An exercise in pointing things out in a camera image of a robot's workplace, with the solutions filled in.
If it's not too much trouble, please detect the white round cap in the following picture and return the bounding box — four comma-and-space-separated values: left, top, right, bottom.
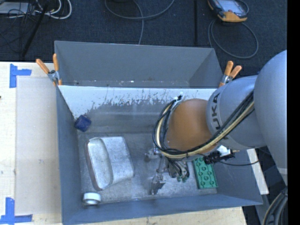
82, 192, 102, 207

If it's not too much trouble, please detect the black cylinder on white bracket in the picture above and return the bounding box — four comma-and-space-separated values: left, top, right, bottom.
202, 145, 241, 165

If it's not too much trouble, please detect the grey metal bin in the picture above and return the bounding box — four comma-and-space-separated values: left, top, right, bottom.
53, 40, 264, 225

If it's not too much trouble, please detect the pale wood board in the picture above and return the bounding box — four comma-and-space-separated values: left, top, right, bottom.
14, 75, 62, 217

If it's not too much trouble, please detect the dark blue block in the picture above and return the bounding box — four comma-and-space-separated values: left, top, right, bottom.
74, 114, 92, 133

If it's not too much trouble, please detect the green studded flat block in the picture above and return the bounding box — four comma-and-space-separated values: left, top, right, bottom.
192, 157, 219, 190

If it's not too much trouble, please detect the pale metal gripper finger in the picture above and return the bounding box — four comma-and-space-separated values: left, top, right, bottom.
150, 173, 166, 196
143, 147, 164, 163

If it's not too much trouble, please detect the clear plastic container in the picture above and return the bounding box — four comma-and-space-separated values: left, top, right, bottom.
85, 136, 135, 192

